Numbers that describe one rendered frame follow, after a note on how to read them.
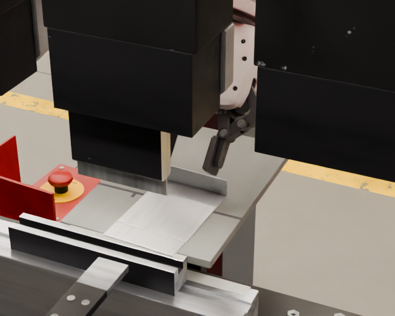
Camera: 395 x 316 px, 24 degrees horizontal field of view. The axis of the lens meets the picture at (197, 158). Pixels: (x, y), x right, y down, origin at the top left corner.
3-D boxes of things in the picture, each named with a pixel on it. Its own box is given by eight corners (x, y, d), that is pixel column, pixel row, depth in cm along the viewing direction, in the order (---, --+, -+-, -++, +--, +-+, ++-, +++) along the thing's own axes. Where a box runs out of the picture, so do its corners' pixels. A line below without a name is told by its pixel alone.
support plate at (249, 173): (293, 152, 115) (294, 145, 114) (210, 269, 94) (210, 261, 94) (165, 125, 121) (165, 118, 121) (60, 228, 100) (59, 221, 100)
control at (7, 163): (116, 238, 155) (111, 147, 146) (61, 291, 143) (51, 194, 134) (22, 207, 164) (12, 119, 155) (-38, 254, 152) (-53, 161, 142)
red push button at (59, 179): (79, 191, 147) (78, 172, 145) (64, 203, 144) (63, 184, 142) (59, 185, 149) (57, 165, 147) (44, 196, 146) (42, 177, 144)
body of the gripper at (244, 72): (180, -5, 103) (150, 89, 101) (263, 10, 98) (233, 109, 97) (202, 19, 109) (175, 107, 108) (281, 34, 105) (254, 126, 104)
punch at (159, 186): (171, 190, 90) (169, 105, 86) (162, 200, 89) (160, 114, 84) (83, 168, 94) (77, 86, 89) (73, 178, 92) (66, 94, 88)
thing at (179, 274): (187, 279, 96) (186, 256, 94) (174, 296, 94) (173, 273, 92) (26, 234, 103) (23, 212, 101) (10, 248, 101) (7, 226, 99)
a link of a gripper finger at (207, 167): (219, 111, 100) (200, 169, 100) (245, 117, 99) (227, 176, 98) (228, 118, 103) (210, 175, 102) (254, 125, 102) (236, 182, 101)
